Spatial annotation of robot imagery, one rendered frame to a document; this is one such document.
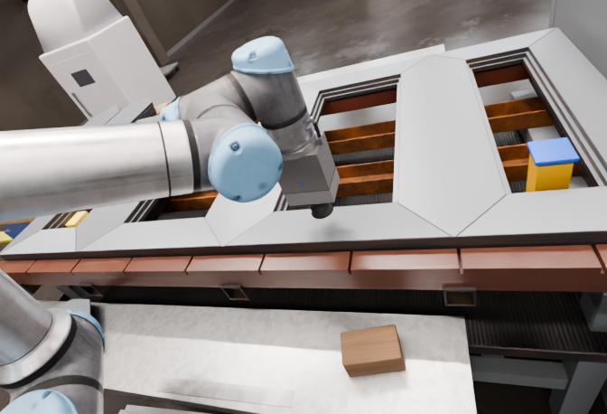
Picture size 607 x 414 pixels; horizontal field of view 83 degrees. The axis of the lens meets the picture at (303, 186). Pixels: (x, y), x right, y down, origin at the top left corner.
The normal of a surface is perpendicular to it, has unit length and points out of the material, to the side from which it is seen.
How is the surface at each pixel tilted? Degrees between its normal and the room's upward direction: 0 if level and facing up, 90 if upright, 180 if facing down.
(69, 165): 69
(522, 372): 0
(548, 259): 0
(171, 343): 0
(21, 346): 94
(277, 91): 90
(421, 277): 90
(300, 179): 90
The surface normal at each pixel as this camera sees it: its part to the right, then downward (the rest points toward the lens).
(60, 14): -0.24, 0.39
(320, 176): -0.22, 0.67
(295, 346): -0.31, -0.74
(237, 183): 0.45, 0.46
